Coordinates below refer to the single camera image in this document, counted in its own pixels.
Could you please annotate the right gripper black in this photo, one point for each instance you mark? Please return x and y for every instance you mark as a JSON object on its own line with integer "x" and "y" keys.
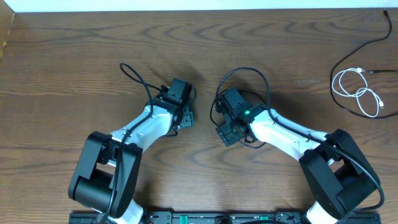
{"x": 226, "y": 134}

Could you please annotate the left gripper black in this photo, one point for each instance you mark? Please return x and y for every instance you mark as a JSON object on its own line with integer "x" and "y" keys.
{"x": 187, "y": 116}

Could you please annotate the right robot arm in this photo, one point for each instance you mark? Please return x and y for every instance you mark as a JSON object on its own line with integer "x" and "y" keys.
{"x": 336, "y": 170}

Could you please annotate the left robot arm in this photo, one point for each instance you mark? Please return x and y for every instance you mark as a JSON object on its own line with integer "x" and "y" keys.
{"x": 106, "y": 173}

